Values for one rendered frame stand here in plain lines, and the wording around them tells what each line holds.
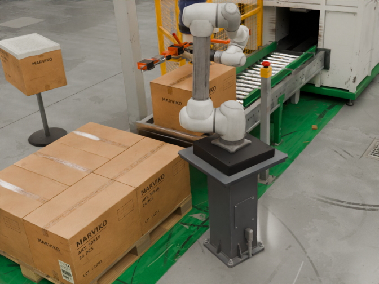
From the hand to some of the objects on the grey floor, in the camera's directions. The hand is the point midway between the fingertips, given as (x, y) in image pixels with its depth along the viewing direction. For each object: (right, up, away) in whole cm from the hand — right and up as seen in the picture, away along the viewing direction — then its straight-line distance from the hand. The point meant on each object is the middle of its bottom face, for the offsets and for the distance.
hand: (191, 53), depth 340 cm
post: (+62, -94, +73) cm, 134 cm away
